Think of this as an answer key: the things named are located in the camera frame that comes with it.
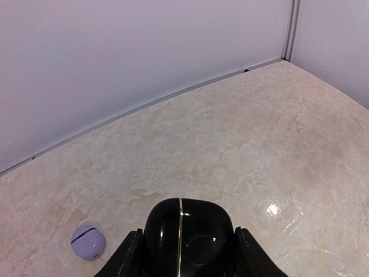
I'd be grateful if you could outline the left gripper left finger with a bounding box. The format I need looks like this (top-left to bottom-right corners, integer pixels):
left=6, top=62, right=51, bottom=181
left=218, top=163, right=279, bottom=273
left=96, top=229, right=144, bottom=277

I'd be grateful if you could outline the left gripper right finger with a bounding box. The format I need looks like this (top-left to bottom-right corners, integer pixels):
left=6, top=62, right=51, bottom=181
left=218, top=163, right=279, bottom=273
left=235, top=227, right=288, bottom=277

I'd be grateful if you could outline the lilac earbud charging case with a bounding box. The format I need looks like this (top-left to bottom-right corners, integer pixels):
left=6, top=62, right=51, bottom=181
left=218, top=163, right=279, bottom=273
left=70, top=225, right=106, bottom=261

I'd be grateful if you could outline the black earbud charging case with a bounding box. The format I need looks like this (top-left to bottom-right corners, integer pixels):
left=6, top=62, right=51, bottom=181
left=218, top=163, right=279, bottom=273
left=142, top=198, right=235, bottom=276

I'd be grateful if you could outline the right aluminium frame post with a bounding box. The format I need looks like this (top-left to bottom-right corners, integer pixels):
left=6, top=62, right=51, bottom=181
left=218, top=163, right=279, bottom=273
left=281, top=0, right=301, bottom=62

